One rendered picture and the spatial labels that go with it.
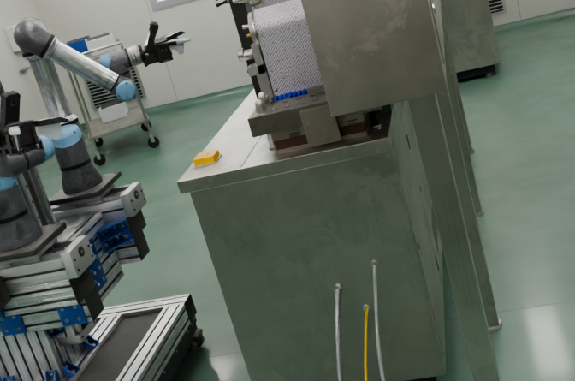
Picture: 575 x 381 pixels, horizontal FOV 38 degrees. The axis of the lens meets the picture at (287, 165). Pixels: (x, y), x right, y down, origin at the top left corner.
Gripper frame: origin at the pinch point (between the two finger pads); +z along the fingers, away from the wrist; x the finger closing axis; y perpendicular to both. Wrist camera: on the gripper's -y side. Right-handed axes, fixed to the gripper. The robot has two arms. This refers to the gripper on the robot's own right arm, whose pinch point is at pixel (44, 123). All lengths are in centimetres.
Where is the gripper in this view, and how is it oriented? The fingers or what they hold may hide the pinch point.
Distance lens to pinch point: 219.1
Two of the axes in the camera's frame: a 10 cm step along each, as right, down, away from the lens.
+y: 1.8, 9.7, 1.8
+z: 7.7, -0.2, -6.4
